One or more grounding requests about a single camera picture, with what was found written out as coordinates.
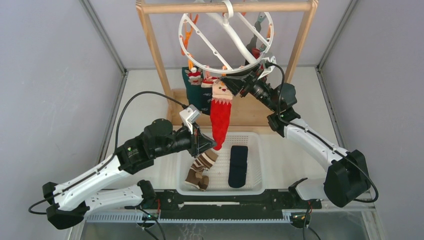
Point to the brown striped sock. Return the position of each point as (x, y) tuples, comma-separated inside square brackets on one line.
[(204, 162)]

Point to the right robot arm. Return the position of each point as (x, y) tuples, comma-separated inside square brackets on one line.
[(347, 175)]

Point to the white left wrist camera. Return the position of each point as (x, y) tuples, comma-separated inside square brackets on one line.
[(189, 115)]

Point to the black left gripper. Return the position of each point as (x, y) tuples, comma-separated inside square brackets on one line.
[(200, 142)]

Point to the dark printed sock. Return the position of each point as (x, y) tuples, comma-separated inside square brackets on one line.
[(206, 94)]

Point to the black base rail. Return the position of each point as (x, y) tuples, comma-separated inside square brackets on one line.
[(269, 205)]

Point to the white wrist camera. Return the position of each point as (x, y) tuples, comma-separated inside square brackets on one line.
[(189, 115), (267, 65)]

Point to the navy sock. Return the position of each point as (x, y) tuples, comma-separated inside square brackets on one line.
[(238, 165)]

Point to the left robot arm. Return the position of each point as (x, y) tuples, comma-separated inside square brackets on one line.
[(70, 202)]

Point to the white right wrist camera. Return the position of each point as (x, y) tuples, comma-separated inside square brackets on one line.
[(267, 65)]

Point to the dark green sock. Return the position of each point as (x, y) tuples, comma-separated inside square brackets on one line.
[(193, 78)]

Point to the white perforated plastic basket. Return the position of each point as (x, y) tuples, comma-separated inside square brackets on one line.
[(220, 171)]

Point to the black grey sock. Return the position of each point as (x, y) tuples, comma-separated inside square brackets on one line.
[(253, 41)]

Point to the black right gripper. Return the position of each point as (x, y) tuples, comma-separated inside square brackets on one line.
[(236, 85)]

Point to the white round clip hanger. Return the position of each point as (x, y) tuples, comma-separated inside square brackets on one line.
[(217, 44)]

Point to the red sock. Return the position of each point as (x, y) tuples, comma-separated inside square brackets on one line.
[(220, 112), (256, 53)]

